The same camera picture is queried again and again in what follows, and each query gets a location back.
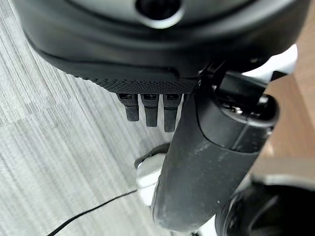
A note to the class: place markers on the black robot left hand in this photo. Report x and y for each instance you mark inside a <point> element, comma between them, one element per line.
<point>137,49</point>

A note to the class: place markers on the brown wooden cabinet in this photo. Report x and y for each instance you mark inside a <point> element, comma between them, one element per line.
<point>295,118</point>

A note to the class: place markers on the black robot leg joint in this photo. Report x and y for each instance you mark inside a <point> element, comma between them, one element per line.
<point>270,211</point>

